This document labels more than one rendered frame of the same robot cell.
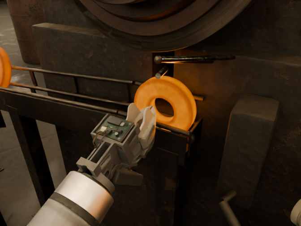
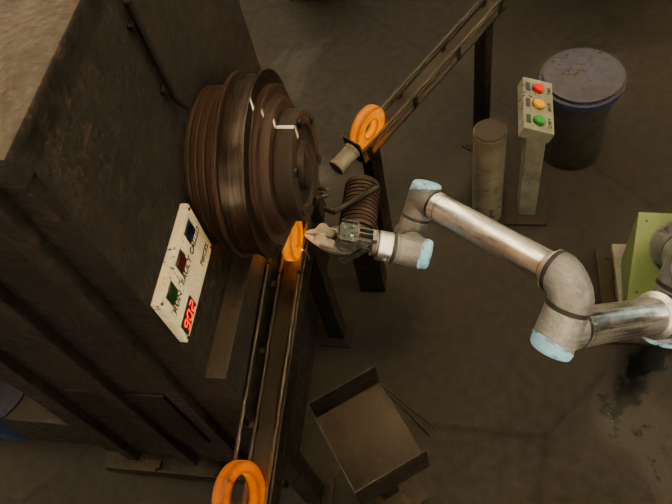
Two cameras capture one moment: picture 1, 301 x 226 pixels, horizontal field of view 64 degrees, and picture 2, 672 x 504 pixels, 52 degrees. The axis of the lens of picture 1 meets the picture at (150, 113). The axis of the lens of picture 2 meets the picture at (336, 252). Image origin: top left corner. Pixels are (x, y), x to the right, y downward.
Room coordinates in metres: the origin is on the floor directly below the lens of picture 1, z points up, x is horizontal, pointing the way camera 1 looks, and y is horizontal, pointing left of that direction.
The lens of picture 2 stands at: (0.59, 1.20, 2.43)
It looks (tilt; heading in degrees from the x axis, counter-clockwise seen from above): 56 degrees down; 261
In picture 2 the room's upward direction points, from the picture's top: 16 degrees counter-clockwise
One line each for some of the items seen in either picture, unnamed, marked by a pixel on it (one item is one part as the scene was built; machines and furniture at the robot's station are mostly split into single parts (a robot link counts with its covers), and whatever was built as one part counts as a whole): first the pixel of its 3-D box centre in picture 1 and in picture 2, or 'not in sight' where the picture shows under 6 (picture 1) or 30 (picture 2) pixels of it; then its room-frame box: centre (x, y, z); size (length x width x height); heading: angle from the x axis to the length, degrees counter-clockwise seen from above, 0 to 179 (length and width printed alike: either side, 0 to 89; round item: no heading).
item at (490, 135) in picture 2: not in sight; (488, 175); (-0.29, -0.27, 0.26); 0.12 x 0.12 x 0.52
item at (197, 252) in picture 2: not in sight; (184, 273); (0.79, 0.24, 1.15); 0.26 x 0.02 x 0.18; 60
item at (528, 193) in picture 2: not in sight; (531, 159); (-0.45, -0.22, 0.31); 0.24 x 0.16 x 0.62; 60
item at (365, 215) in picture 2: not in sight; (367, 239); (0.24, -0.22, 0.27); 0.22 x 0.13 x 0.53; 60
